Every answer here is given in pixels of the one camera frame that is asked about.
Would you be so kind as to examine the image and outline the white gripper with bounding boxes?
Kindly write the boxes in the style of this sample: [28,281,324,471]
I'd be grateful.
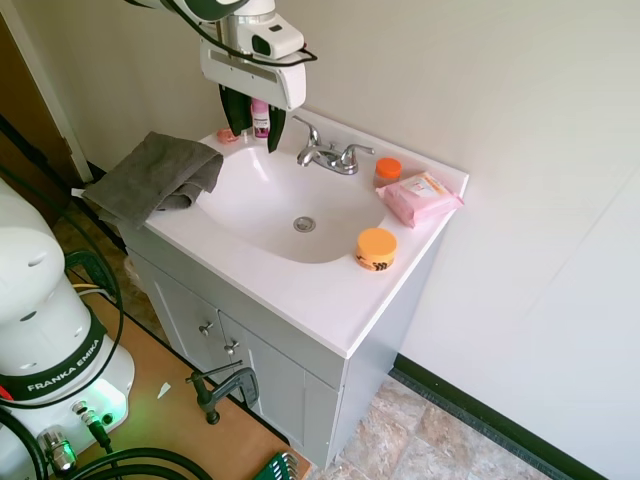
[199,38,308,154]

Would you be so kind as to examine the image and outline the grey towel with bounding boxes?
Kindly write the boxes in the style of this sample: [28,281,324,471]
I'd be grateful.
[81,131,225,231]

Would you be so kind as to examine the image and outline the white sink countertop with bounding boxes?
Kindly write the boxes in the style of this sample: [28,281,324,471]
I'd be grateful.
[118,107,470,360]

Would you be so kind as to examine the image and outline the pink and white spray bottle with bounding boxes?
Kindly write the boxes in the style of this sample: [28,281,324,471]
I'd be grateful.
[250,98,272,141]

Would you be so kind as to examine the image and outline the amber jar with orange lid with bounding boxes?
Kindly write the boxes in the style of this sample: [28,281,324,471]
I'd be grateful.
[374,157,404,191]

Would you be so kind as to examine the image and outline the yellow tub with orange lid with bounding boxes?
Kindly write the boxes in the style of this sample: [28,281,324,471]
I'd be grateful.
[354,227,399,274]

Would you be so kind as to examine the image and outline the pink wipes pack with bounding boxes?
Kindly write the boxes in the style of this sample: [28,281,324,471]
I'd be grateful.
[375,171,466,230]

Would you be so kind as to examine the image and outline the brown wooden door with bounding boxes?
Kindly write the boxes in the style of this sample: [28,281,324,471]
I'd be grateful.
[0,14,87,214]

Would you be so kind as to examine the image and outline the grey vanity cabinet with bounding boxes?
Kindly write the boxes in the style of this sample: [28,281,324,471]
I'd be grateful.
[121,219,447,469]

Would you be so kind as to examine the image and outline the black metal C-clamp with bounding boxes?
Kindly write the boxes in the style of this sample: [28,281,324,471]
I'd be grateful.
[185,359,262,426]

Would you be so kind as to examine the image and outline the green hex key set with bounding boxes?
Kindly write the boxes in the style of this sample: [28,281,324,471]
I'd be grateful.
[259,450,302,480]

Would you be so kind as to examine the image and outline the black baseboard strip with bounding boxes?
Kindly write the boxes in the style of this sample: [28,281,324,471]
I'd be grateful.
[389,353,617,480]

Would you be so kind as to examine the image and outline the chrome two-handle faucet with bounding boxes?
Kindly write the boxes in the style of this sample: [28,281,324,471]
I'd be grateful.
[291,115,376,177]

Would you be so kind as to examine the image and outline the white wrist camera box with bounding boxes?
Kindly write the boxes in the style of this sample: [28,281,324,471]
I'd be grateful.
[250,18,306,59]

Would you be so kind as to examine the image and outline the thick black base cable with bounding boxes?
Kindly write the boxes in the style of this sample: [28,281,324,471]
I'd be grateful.
[59,446,214,480]

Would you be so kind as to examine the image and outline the silver cable connector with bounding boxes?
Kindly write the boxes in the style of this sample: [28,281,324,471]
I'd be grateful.
[36,424,80,477]

